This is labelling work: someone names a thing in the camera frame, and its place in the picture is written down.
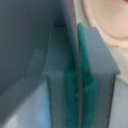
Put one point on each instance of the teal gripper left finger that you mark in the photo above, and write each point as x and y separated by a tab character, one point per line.
62	80

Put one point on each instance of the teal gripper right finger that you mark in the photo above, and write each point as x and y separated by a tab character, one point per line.
99	72

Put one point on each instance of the grey frying pan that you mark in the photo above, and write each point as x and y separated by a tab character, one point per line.
26	27

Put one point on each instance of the beige woven placemat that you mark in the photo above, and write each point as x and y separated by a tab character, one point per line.
119	113

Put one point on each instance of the tan round plate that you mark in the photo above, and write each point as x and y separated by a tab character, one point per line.
110	17

